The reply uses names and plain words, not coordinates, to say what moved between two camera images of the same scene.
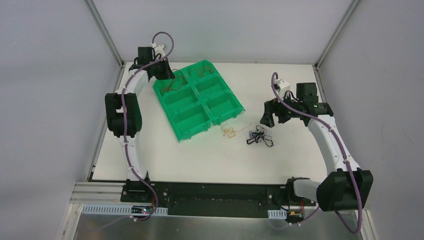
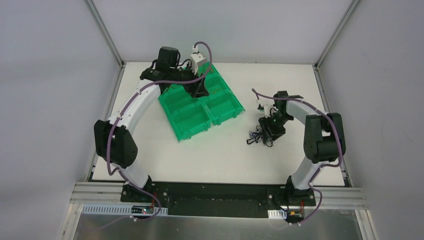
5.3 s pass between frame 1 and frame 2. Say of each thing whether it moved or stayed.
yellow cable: moved
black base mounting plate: stayed
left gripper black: moved
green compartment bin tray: stayed
